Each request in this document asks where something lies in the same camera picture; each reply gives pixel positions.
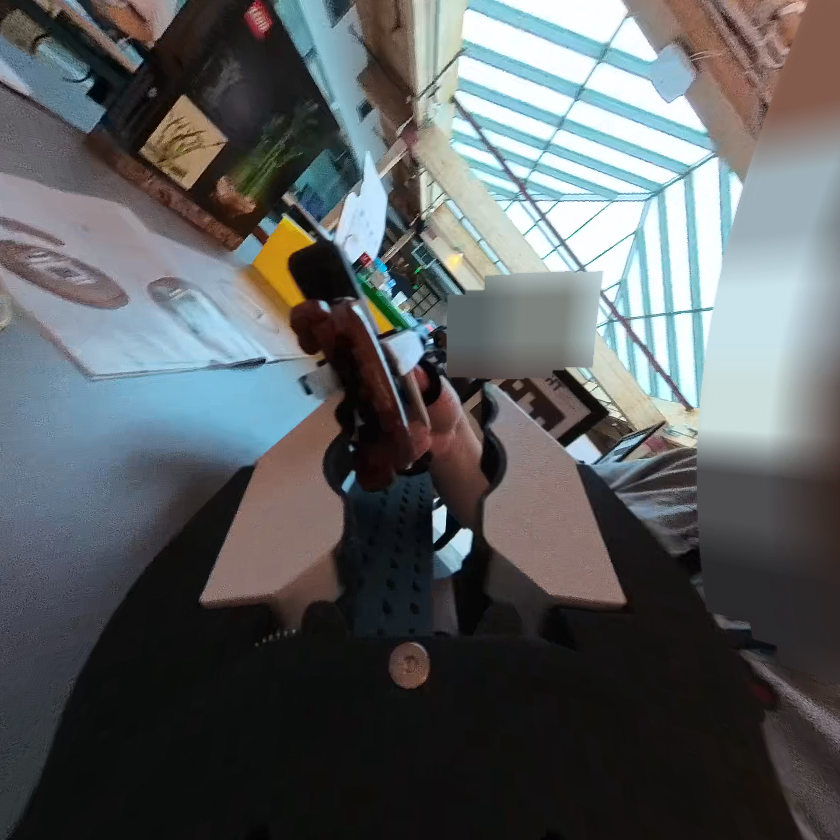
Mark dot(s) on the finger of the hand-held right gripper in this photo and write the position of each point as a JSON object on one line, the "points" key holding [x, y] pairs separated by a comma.
{"points": [[407, 351], [321, 384]]}

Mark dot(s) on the yellow plastic bin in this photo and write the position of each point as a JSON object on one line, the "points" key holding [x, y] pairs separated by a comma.
{"points": [[282, 262]]}

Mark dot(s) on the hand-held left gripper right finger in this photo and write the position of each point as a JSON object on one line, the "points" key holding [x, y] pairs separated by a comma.
{"points": [[544, 518]]}

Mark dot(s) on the white instruction booklet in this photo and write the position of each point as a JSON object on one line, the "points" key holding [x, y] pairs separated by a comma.
{"points": [[164, 275]]}

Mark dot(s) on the black bamboo set box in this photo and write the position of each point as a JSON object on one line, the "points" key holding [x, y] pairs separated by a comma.
{"points": [[249, 98]]}

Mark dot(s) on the green plastic bin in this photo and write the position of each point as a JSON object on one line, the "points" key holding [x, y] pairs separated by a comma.
{"points": [[384, 312]]}

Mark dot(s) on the black white marker sign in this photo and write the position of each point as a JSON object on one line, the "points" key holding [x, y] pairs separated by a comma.
{"points": [[551, 407]]}

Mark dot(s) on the white ceiling access point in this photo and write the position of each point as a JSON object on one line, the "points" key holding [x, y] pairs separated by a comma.
{"points": [[673, 72]]}

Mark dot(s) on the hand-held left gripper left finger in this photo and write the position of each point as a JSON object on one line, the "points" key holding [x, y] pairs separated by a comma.
{"points": [[275, 525]]}

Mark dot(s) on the person's grey shirt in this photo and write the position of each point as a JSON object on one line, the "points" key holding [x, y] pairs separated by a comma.
{"points": [[649, 499]]}

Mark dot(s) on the black perforated edge pad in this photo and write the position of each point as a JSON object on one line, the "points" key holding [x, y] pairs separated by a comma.
{"points": [[387, 558]]}

